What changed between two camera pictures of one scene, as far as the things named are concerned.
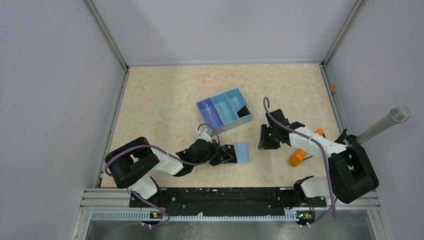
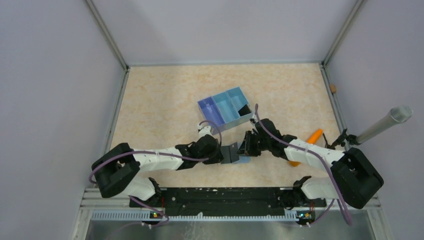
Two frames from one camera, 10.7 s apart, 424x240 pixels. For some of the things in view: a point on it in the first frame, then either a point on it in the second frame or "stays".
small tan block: (333, 88) stays
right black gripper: (264, 143) to (245, 148)
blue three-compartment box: (224, 111) stays
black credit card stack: (243, 111) stays
